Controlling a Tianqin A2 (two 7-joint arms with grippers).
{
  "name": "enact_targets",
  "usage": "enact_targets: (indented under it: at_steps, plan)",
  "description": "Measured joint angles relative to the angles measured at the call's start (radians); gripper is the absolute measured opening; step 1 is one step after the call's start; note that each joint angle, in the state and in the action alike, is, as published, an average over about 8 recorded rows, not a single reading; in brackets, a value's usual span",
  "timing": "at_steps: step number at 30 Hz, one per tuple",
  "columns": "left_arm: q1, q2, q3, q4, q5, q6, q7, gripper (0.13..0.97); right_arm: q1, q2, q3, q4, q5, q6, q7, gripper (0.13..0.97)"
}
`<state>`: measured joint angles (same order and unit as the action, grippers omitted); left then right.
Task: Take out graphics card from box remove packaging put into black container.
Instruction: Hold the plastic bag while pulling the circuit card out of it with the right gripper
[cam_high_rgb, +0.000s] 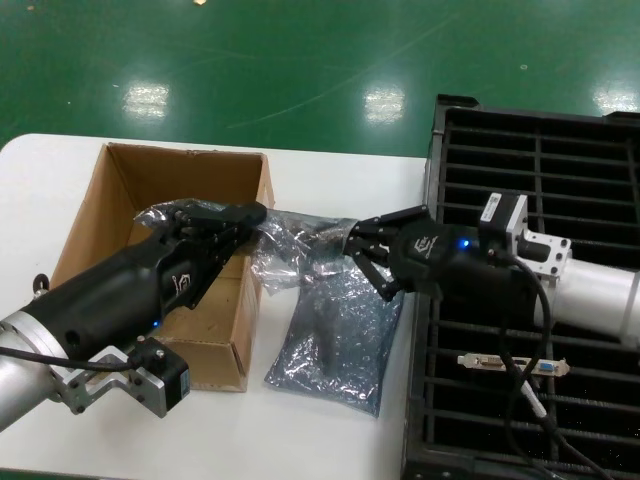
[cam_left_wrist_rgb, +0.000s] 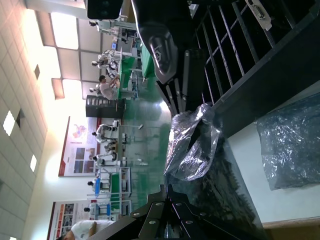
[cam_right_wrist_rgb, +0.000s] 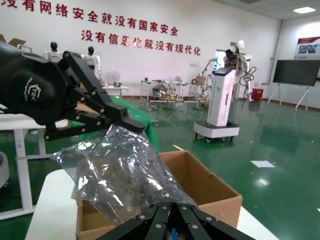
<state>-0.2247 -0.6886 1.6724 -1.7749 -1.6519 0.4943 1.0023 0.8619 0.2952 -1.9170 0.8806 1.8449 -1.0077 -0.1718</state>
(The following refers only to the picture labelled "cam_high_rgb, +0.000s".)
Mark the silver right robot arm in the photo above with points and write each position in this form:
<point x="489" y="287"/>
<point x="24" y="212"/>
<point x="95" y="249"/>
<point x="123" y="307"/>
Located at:
<point x="595" y="295"/>

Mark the black slotted plastic container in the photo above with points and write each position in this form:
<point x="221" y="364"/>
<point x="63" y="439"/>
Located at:
<point x="525" y="170"/>

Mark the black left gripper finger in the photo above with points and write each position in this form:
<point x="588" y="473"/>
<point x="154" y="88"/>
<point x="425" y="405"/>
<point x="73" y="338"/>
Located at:
<point x="232" y="242"/>
<point x="215" y="215"/>

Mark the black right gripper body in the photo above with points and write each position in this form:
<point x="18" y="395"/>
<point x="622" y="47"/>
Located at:
<point x="430" y="260"/>

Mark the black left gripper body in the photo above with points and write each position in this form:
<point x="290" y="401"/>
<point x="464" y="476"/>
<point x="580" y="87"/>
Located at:
<point x="110" y="295"/>

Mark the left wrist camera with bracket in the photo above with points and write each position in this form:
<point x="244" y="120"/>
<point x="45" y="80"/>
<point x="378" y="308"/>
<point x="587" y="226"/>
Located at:
<point x="150" y="380"/>

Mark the brown cardboard box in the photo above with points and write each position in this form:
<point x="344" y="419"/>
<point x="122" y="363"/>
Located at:
<point x="170" y="175"/>

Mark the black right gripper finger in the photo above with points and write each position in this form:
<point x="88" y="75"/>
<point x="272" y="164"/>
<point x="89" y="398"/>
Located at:
<point x="365" y="252"/>
<point x="395" y="222"/>

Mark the silver anti-static bag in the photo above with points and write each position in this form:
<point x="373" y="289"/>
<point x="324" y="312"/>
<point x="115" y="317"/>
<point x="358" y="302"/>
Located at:
<point x="290" y="250"/>
<point x="330" y="350"/>

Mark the graphics card with metal bracket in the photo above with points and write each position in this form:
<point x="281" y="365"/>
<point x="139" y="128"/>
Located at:
<point x="485" y="362"/>

